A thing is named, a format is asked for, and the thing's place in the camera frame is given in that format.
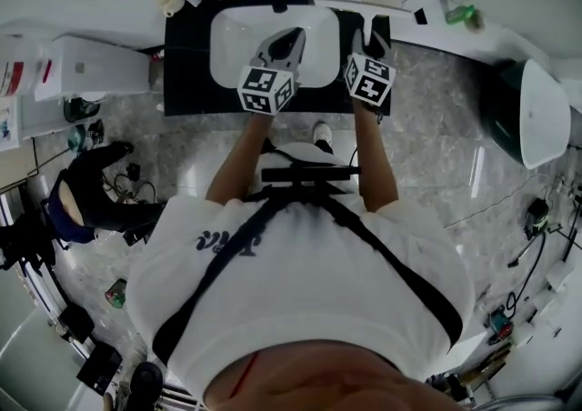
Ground stack of printed papers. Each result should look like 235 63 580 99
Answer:
0 34 55 154

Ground white cup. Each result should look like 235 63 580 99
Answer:
156 0 185 18

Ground teal power tool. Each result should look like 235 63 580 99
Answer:
487 307 516 346

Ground tangled black cables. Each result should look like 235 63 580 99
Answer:
100 162 158 206

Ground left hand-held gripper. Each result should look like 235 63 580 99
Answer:
236 26 306 117

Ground black chest harness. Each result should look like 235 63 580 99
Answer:
151 148 465 367

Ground black box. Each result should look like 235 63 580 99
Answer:
55 303 95 344
75 340 124 396

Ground white sink basin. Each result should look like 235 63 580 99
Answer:
208 5 343 88

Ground small green floor bottle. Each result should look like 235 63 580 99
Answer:
104 278 129 309

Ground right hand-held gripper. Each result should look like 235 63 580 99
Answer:
342 28 397 109

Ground person's white t-shirt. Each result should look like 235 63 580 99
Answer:
125 140 477 390

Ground black vanity counter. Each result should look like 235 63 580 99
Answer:
162 0 393 118

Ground person's right forearm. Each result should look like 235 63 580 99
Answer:
352 98 401 214

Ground black round stool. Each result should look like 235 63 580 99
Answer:
129 360 165 404

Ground dark round container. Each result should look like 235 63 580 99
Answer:
62 96 102 125

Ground black and green device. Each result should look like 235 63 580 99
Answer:
523 196 554 240

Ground white toilet tank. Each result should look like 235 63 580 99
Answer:
48 33 152 97

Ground black tripod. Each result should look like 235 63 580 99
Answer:
0 211 58 272

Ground person's white shoe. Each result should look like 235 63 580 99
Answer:
312 121 334 147

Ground person's left forearm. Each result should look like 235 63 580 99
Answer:
205 112 275 206

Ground black chest bar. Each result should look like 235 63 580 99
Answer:
260 164 363 184

